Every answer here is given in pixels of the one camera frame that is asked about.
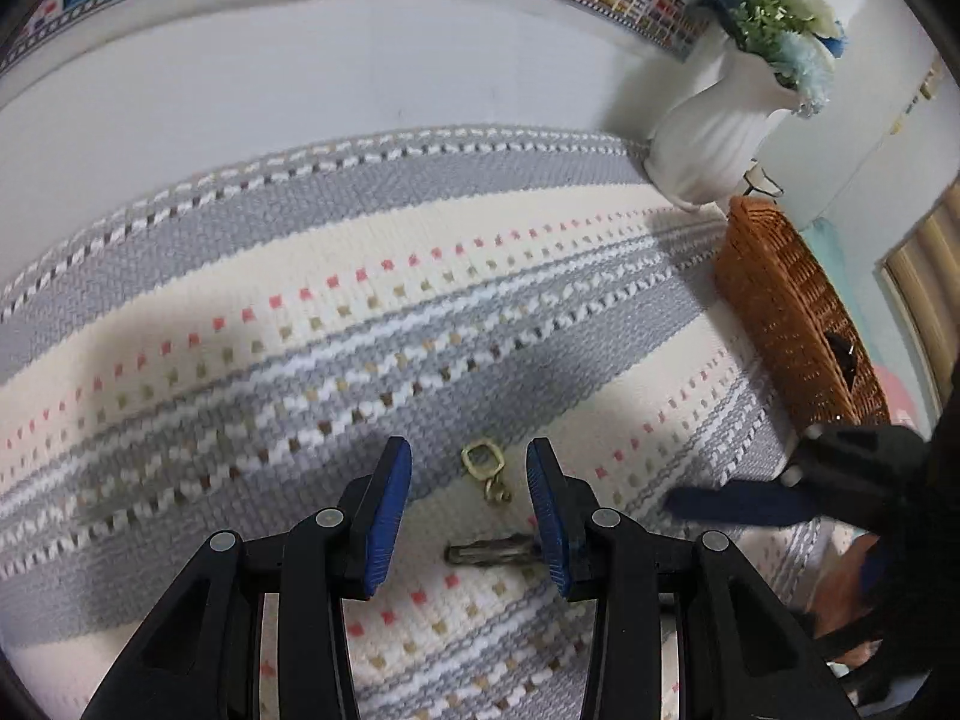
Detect small metal loop charm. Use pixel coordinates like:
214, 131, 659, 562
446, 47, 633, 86
460, 442, 515, 508

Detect white ribbed vase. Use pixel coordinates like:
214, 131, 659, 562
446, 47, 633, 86
643, 30, 800, 212

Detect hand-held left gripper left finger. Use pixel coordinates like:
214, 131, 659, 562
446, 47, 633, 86
79, 435, 415, 720

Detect metal bar hair clip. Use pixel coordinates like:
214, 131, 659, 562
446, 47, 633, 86
445, 532, 542, 568

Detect striped woven mat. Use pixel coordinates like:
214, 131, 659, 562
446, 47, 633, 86
0, 126, 830, 720

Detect person's right hand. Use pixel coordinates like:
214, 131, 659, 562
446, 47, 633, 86
814, 532, 890, 665

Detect small black object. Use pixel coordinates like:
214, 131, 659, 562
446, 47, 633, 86
825, 330, 860, 392

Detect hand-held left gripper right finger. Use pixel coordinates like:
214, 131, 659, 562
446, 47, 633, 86
525, 436, 860, 720

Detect thin black wire frame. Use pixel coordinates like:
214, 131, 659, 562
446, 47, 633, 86
742, 161, 782, 200

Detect beige curtain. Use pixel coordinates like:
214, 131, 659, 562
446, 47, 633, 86
877, 202, 960, 407

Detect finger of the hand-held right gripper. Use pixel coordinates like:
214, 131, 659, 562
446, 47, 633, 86
666, 481, 826, 527

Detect pink round object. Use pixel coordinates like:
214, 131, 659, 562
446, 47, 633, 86
876, 364, 935, 436

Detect brown wicker basket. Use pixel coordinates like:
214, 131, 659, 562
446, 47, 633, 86
712, 195, 892, 437

